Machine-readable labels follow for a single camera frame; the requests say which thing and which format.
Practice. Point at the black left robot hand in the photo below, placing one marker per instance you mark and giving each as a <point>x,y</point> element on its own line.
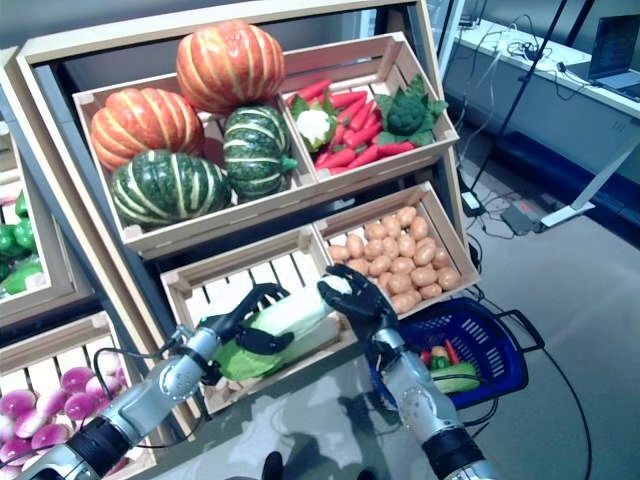
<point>265,345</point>

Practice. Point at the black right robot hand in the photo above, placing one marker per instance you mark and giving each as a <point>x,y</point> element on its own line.
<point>370,305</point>

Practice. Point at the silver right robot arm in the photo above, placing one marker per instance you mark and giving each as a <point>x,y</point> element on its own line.
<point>425,405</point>

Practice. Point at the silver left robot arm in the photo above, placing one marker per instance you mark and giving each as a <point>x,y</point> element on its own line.
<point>170,375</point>

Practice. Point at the cucumber in basket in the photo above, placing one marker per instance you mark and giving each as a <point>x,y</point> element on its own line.
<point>457,379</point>

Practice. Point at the blue plastic shopping basket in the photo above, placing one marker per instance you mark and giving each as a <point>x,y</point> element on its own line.
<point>495,350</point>

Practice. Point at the brown potato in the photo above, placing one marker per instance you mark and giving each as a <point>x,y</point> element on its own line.
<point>424,276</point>
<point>402,304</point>
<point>419,228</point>
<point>375,231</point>
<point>448,278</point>
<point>406,216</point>
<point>338,253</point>
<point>355,245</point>
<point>430,291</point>
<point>392,226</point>
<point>400,283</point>

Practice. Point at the wooden cabbage crate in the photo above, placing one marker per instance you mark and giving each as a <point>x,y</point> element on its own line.
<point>300,375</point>

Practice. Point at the red tomato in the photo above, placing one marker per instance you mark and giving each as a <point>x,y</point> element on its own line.
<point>426,357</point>

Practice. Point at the pale orange round fruit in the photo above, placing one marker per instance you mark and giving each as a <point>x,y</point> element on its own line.
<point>440,351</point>

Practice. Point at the small green bell pepper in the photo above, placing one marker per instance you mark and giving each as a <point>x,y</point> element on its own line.
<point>440,363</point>

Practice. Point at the red carrot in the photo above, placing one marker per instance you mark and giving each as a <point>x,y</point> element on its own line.
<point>364,156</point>
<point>310,91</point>
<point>335,159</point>
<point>452,351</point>
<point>397,148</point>
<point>349,99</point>

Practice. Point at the wooden potato crate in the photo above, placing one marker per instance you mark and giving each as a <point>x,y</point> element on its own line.
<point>375,208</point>

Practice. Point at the wooden pumpkin crate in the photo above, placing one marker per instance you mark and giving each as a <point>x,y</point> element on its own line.
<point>210,220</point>

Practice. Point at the wooden carrot crate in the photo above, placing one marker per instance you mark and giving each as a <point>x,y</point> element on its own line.
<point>390,167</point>

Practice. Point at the white power adapter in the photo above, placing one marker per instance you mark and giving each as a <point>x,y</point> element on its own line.
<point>472,202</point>

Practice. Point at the purple white turnip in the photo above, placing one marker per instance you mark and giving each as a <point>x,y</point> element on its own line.
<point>80,406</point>
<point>102,389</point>
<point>111,369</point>
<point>76,380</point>
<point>17,404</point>
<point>51,402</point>

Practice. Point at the grey power strip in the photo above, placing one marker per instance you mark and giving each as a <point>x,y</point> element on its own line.
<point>520,220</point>

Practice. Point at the wide green striped pumpkin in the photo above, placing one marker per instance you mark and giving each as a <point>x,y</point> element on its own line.
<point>170,190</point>

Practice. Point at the white cauliflower with leaves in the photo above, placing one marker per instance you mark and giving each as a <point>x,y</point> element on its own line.
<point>315,125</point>

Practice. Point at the tall green striped pumpkin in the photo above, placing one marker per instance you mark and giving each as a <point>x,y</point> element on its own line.
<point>257,150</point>

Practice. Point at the green broccoli with leaves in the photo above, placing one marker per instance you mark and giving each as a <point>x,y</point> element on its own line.
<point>407,115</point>

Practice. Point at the white table leg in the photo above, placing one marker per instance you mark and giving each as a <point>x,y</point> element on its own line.
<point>560,217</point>

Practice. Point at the wooden turnip crate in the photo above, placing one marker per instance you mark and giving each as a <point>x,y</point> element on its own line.
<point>50,340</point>

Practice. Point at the wooden green pepper crate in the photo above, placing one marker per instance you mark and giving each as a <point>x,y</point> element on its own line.
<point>57,270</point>

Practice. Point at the orange striped pumpkin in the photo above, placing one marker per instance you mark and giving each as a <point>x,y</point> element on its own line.
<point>230,65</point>
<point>145,127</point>

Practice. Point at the black tripod pole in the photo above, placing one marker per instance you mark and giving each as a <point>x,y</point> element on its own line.
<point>518,95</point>

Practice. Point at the long white desk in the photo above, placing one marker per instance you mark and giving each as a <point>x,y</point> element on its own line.
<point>550,115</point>

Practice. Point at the white metal post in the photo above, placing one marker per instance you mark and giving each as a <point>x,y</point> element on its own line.
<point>450,25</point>

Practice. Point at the wooden display shelf frame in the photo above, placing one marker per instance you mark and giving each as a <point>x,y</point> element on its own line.
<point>125,44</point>

